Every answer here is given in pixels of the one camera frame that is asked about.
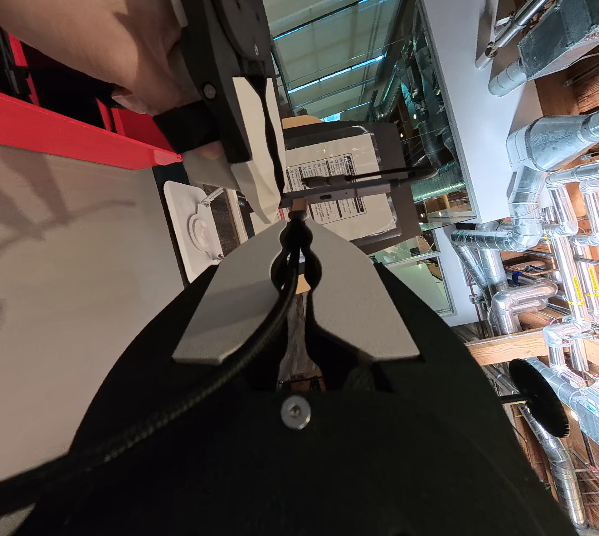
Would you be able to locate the grey insulated duct box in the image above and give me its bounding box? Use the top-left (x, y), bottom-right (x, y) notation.
top-left (517, 0), bottom-right (599, 80)

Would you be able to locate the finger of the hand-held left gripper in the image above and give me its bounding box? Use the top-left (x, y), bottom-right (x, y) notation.
top-left (183, 152), bottom-right (284, 225)
top-left (231, 77), bottom-right (287, 200)

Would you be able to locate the white laptop stand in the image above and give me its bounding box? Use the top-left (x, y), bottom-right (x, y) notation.
top-left (163, 180), bottom-right (251, 285)

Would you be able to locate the black braided usb-c cable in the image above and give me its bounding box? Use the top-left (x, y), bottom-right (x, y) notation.
top-left (0, 198), bottom-right (309, 513)

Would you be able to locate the large red storage bin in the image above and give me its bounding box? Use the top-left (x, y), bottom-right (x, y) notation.
top-left (0, 28), bottom-right (184, 172)

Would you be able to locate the person's left hand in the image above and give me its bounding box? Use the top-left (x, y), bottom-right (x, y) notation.
top-left (0, 0), bottom-right (203, 118)

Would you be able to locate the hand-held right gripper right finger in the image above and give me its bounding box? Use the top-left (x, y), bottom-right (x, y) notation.
top-left (305, 220), bottom-right (421, 364)

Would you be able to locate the black toothed disc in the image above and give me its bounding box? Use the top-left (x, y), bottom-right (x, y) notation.
top-left (498, 357), bottom-right (571, 439)

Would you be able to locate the grey laptop with white label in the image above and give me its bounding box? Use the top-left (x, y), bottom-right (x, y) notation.
top-left (282, 121), bottom-right (423, 257)

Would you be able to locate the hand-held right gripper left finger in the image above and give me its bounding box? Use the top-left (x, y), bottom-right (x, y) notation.
top-left (172, 219), bottom-right (289, 366)

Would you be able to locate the cluster of silver pipes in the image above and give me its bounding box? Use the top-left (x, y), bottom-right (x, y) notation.
top-left (449, 110), bottom-right (599, 536)

